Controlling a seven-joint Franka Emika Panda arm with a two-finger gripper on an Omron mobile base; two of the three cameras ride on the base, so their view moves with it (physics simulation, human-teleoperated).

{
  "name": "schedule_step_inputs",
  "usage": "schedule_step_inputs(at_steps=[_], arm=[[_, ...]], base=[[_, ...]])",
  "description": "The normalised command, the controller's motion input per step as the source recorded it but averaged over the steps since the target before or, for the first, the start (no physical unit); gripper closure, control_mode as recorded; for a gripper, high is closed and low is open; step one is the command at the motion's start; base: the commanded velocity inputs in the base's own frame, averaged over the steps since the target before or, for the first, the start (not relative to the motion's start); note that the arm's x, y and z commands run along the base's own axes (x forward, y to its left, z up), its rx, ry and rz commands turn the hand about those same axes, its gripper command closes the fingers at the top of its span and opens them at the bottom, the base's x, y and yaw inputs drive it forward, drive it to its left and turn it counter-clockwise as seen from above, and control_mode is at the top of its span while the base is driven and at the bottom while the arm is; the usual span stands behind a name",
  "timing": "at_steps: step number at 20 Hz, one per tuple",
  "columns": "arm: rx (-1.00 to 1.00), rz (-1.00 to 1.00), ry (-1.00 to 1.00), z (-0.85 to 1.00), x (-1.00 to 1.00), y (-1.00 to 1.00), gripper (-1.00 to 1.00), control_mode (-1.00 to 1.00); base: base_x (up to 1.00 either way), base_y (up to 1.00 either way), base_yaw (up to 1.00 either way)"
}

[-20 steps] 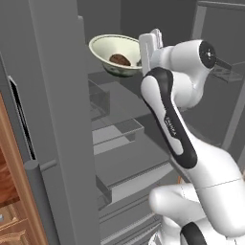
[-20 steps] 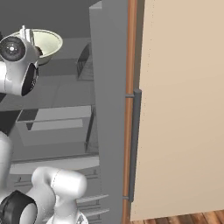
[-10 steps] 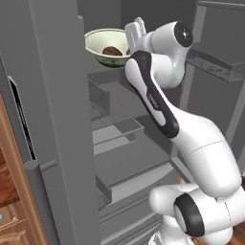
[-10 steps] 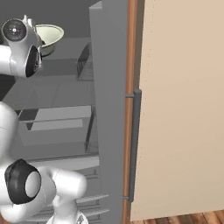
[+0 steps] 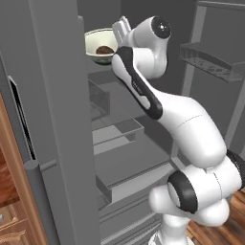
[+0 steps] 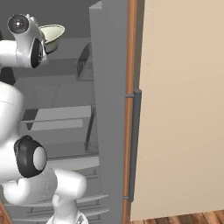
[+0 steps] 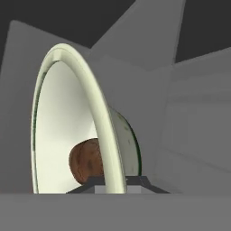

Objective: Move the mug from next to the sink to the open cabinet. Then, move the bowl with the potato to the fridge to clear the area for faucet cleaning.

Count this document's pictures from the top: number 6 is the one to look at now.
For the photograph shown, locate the cream bowl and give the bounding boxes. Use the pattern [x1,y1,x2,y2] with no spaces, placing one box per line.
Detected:
[38,24,66,55]

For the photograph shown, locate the grey fridge shelf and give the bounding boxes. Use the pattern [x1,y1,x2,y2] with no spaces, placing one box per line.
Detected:
[21,105,93,131]

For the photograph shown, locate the fridge door with wooden front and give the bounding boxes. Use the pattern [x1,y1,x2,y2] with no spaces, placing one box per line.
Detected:
[88,0,138,224]

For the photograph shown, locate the brown wooden panel edge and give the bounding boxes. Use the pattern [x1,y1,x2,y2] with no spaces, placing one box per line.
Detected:
[0,200,13,224]

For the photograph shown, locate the grey fridge door handle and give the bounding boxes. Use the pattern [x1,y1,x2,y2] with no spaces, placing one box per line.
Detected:
[125,88,143,204]

